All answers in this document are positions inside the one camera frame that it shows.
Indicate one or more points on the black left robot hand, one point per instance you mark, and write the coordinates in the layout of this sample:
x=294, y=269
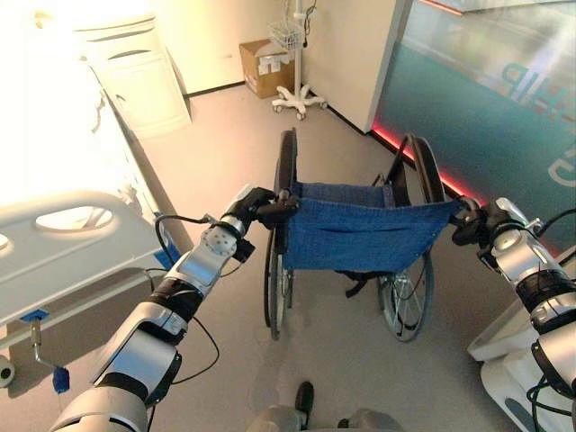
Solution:
x=254, y=201

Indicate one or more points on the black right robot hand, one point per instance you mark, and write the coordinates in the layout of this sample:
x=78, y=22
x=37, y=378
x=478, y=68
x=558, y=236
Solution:
x=479, y=219

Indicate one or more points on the blue fabric wheelchair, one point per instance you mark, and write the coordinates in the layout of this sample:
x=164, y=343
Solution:
x=355, y=234

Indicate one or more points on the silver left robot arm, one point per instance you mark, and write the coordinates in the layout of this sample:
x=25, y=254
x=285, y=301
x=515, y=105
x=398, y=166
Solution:
x=157, y=324

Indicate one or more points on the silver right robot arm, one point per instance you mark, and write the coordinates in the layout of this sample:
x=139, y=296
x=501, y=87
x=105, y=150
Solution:
x=540, y=279

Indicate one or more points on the white hospital bed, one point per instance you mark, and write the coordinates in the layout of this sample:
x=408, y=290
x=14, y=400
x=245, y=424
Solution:
x=67, y=189

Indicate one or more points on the white rolling pole stand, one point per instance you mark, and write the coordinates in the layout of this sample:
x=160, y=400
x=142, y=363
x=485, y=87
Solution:
x=298, y=81

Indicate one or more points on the teal glass partition panel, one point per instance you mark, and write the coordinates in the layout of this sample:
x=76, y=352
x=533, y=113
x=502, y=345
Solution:
x=486, y=90

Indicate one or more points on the brown cardboard box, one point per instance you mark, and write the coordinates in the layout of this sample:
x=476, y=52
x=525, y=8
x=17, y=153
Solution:
x=265, y=67

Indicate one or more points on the white cart base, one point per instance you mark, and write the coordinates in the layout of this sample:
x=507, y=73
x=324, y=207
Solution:
x=508, y=364

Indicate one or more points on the white bedside cabinet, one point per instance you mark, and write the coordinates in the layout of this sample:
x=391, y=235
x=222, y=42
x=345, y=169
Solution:
x=135, y=72

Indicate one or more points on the silver robot legs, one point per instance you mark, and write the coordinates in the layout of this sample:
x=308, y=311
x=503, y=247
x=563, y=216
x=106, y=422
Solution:
x=315, y=416

